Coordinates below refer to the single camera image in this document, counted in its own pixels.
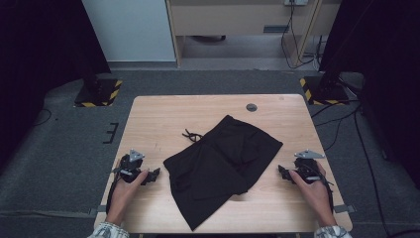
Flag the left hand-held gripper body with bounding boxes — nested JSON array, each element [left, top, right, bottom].
[[112, 149, 147, 184]]

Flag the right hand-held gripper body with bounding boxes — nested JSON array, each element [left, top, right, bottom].
[[294, 149, 326, 184]]

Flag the black shorts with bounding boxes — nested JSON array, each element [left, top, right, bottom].
[[162, 114, 284, 232]]

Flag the person's right hand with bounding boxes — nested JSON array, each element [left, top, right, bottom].
[[288, 163, 337, 227]]

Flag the person's left hand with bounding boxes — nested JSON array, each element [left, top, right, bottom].
[[106, 169, 151, 226]]

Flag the grey tape piece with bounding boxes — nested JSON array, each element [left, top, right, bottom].
[[332, 203, 358, 214]]

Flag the black stand base striped edge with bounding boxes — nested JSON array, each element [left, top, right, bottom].
[[299, 74, 351, 106], [73, 77, 124, 108]]

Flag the black curtain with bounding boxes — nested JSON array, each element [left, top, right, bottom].
[[318, 0, 420, 190], [0, 0, 112, 175]]

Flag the white panel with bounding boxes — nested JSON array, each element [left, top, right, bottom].
[[81, 0, 176, 63]]

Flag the beige wooden desk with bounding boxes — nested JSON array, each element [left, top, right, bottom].
[[165, 0, 342, 68]]

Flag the right hand-held gripper black cable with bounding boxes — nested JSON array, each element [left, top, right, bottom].
[[308, 165, 335, 212]]

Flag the hand-held gripper black cable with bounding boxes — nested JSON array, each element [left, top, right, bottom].
[[308, 165, 335, 212], [105, 170, 123, 215]]

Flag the left hand-held gripper black cable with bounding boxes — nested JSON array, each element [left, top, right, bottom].
[[105, 170, 123, 215]]

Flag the black floor cables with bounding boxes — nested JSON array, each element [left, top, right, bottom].
[[310, 98, 362, 153]]

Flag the long black floor cable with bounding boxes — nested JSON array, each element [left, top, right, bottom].
[[353, 110, 420, 238]]

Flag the thin black floor cable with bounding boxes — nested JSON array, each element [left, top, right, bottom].
[[33, 108, 53, 128]]

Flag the black hanging cables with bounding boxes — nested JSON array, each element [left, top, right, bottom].
[[279, 2, 324, 70]]

